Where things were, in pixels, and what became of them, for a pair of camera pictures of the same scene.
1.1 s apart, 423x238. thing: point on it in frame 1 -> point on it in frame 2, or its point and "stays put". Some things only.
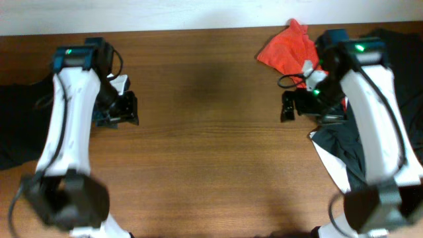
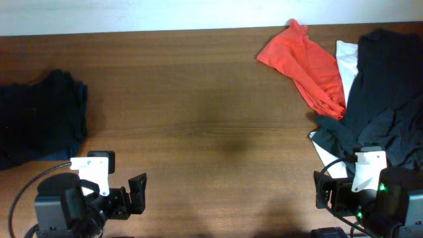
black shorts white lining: (26, 111) stays put
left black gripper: (130, 114) -> (138, 195)
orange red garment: (289, 49) stays put
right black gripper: (333, 114) -> (339, 190)
